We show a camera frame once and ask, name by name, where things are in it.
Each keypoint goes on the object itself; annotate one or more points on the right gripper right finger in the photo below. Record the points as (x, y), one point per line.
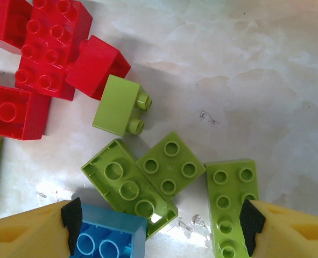
(290, 236)

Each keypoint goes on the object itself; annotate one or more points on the red lego brick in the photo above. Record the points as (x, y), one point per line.
(2, 27)
(27, 115)
(48, 43)
(94, 67)

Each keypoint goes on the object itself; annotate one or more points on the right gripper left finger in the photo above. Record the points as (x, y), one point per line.
(27, 233)

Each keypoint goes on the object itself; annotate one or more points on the blue lego brick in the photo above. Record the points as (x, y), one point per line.
(113, 223)

